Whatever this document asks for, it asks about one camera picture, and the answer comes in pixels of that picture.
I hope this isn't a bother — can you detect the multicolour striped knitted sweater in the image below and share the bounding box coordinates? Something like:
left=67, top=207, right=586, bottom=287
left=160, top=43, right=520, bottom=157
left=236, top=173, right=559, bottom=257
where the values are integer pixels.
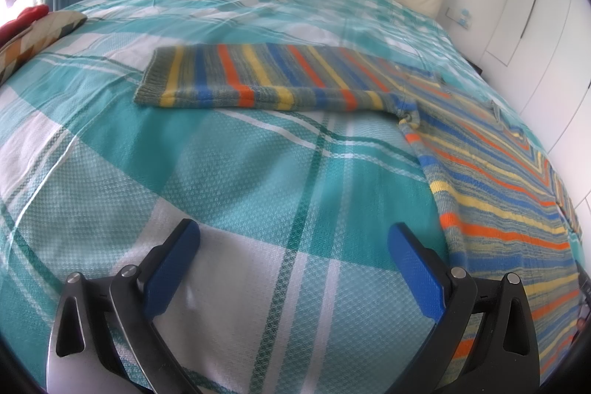
left=134, top=44, right=580, bottom=377

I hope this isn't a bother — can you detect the teal white plaid bedspread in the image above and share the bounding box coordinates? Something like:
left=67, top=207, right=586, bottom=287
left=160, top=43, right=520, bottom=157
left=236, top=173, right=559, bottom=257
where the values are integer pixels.
left=1, top=0, right=546, bottom=393

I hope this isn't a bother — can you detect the white wardrobe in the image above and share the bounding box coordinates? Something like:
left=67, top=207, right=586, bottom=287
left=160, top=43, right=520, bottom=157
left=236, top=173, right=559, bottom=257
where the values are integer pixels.
left=475, top=0, right=591, bottom=210

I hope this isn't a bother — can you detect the patterned zigzag cushion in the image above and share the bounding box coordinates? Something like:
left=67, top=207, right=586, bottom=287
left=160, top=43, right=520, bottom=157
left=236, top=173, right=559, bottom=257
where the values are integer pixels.
left=1, top=10, right=87, bottom=84

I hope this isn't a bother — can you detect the red cushion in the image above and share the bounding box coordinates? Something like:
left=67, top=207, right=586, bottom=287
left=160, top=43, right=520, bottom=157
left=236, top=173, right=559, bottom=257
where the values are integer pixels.
left=0, top=4, right=50, bottom=47

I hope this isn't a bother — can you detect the wall socket with blue stickers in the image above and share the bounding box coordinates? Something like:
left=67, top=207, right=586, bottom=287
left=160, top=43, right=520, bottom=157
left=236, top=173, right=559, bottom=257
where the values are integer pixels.
left=446, top=7, right=472, bottom=30

